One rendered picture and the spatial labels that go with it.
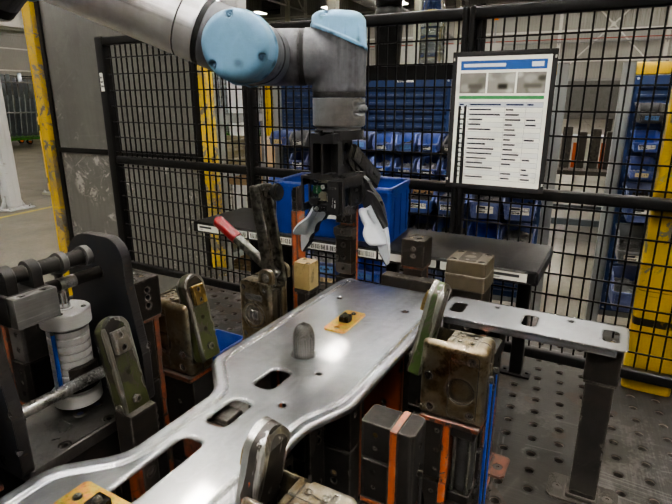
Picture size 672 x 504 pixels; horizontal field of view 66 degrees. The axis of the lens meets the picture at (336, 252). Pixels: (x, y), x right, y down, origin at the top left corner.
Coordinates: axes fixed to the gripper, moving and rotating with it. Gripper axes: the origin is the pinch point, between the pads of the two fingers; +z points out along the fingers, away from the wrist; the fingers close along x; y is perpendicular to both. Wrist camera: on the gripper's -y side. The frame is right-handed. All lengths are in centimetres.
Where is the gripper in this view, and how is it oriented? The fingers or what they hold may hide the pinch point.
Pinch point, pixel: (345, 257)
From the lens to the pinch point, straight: 82.0
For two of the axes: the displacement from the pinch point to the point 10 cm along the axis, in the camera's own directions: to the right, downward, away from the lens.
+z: 0.0, 9.6, 2.9
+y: -4.9, 2.6, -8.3
